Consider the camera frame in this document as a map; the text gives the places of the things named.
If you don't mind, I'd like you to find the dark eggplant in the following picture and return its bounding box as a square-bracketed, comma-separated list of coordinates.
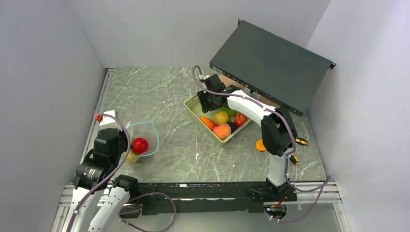
[227, 121, 238, 134]

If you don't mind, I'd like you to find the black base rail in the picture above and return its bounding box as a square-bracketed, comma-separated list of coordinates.
[126, 180, 297, 216]

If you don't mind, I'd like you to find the clear blue-zip bag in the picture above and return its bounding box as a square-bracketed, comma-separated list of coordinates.
[126, 119, 160, 163]

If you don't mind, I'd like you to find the peach fruit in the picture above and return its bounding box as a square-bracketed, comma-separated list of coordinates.
[213, 123, 232, 140]

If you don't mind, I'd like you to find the yellow black screwdriver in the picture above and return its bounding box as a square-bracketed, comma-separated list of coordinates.
[289, 154, 299, 165]
[295, 137, 308, 146]

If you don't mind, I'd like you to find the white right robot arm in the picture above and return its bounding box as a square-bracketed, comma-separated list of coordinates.
[193, 74, 296, 201]

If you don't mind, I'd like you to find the pale green plastic basket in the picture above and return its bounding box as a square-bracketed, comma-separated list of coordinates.
[183, 95, 251, 146]

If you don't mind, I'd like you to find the dark metal rack box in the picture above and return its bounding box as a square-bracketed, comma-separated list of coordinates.
[209, 20, 336, 116]

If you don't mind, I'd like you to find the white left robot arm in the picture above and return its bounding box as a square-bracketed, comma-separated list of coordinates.
[62, 128, 140, 232]

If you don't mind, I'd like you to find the green bell pepper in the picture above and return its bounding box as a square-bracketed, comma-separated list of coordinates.
[220, 107, 236, 117]

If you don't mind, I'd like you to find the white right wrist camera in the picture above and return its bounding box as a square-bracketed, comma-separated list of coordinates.
[197, 74, 210, 82]

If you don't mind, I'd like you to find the yellow green mango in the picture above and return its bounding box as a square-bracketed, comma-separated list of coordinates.
[127, 153, 138, 164]

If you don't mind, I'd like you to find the wooden board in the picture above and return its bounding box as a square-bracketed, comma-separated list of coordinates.
[219, 74, 279, 112]

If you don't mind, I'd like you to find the orange carrot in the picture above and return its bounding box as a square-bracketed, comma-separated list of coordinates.
[200, 116, 216, 131]

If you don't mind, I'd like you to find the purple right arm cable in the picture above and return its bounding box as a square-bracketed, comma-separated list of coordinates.
[192, 65, 333, 224]

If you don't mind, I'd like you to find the red apple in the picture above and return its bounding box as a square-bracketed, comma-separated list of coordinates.
[234, 113, 248, 128]

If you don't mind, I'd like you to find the yellow lemon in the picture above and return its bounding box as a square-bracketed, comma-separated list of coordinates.
[214, 111, 230, 126]

